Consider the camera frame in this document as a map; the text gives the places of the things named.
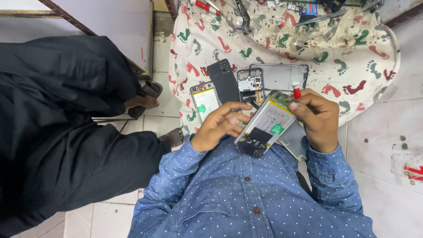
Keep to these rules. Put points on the black phone back cover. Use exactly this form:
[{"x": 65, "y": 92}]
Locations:
[{"x": 223, "y": 81}]

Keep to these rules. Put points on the red screwdriver with white cap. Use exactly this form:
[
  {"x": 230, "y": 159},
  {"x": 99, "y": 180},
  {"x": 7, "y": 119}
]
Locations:
[{"x": 296, "y": 91}]

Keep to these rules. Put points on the person's left hand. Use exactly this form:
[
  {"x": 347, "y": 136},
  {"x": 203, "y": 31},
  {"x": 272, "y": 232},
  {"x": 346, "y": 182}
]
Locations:
[{"x": 213, "y": 127}]

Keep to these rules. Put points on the grey metal tool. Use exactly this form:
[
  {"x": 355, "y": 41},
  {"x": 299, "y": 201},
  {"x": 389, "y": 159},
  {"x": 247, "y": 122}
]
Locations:
[{"x": 372, "y": 5}]

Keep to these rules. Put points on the person's left fingers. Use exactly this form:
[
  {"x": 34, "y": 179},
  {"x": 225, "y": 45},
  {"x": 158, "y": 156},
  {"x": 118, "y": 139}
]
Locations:
[{"x": 231, "y": 118}]

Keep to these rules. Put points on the grey phone back cover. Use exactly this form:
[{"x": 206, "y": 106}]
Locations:
[{"x": 293, "y": 138}]

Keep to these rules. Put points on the phone with green sticker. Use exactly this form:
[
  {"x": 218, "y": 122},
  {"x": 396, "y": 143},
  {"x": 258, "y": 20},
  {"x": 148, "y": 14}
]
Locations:
[{"x": 261, "y": 132}]

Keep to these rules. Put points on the grey phone middle frame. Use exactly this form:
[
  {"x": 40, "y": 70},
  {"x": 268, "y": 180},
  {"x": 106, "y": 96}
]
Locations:
[{"x": 281, "y": 76}]

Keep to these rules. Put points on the person's right hand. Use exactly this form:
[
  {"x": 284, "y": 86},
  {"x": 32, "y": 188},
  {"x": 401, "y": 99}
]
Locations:
[{"x": 319, "y": 120}]

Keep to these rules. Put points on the blue packet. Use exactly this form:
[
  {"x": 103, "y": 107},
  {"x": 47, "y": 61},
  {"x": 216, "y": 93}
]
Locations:
[{"x": 308, "y": 8}]

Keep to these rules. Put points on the footprint print cloth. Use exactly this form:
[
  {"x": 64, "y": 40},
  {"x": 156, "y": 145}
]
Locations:
[{"x": 307, "y": 56}]

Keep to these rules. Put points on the opened phone with black rim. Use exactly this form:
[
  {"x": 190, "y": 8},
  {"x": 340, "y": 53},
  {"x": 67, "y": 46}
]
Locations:
[{"x": 205, "y": 99}]

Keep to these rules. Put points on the dark sandal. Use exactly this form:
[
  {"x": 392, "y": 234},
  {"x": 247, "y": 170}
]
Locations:
[
  {"x": 148, "y": 94},
  {"x": 172, "y": 137}
]

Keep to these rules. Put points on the blue dotted shirt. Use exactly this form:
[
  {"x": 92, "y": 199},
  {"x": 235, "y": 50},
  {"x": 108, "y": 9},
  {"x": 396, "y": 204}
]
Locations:
[{"x": 251, "y": 201}]

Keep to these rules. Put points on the small red part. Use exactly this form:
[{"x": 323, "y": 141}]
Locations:
[{"x": 281, "y": 25}]

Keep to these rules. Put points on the white table with wooden frame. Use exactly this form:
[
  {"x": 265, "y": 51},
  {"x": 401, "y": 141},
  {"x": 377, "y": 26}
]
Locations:
[{"x": 109, "y": 29}]

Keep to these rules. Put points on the phone frame with circuit board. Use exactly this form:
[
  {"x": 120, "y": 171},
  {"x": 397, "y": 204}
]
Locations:
[{"x": 250, "y": 84}]

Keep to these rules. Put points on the clear plastic packet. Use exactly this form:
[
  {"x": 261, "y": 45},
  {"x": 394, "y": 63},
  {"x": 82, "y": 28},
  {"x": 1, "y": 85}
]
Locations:
[{"x": 408, "y": 163}]

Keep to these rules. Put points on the white phone battery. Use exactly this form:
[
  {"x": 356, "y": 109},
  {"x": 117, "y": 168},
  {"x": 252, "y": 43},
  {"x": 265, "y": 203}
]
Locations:
[{"x": 269, "y": 124}]

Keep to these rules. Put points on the metal tweezers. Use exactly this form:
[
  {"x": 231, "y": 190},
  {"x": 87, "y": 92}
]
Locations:
[{"x": 320, "y": 17}]

